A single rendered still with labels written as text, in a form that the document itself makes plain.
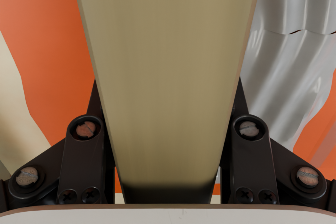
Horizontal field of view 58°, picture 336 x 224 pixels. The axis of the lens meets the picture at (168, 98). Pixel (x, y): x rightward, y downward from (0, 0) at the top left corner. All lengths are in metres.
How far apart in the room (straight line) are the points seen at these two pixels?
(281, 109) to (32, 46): 0.16
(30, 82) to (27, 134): 0.06
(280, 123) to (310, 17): 0.09
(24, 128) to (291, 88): 0.20
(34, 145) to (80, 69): 0.10
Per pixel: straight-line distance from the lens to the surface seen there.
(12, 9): 0.19
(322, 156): 0.30
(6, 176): 0.33
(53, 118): 0.24
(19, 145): 0.28
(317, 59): 0.20
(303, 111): 0.23
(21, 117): 0.25
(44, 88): 0.22
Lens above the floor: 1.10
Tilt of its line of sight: 44 degrees down
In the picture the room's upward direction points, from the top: 180 degrees counter-clockwise
